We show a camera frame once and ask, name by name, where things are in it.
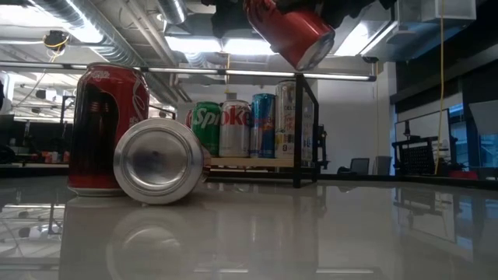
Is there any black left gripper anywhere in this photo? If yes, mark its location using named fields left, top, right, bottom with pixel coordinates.
left=212, top=0, right=397, bottom=40

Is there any white Celsius can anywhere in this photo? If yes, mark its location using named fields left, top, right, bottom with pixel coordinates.
left=275, top=80, right=296, bottom=159

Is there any blue silver Red Bull can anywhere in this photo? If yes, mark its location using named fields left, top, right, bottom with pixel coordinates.
left=250, top=93, right=277, bottom=159

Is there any silver Diet Coke can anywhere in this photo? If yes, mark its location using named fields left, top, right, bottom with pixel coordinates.
left=219, top=100, right=252, bottom=159

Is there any long ceiling lamp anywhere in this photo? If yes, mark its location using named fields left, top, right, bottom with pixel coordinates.
left=0, top=60, right=377, bottom=82

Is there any bright ceiling light panel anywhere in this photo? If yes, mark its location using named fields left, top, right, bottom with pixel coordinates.
left=165, top=35, right=275, bottom=56

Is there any dark grey chair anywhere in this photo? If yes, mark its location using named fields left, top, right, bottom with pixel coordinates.
left=337, top=157, right=370, bottom=176

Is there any grey trash bin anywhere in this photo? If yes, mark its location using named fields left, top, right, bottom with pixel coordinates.
left=375, top=155, right=393, bottom=176

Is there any red low object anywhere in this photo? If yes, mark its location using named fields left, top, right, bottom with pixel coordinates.
left=447, top=170, right=479, bottom=180

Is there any wooden shelf with black frame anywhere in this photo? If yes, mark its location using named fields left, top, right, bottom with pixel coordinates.
left=149, top=72, right=330, bottom=190

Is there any black wire rack cart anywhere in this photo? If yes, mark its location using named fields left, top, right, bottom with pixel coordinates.
left=391, top=120, right=458, bottom=176

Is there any silver spiral ventilation duct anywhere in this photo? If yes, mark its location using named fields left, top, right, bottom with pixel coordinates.
left=30, top=0, right=188, bottom=69

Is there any black yellow ceiling cable reel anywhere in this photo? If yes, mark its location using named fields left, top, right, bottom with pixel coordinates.
left=42, top=30, right=71, bottom=52

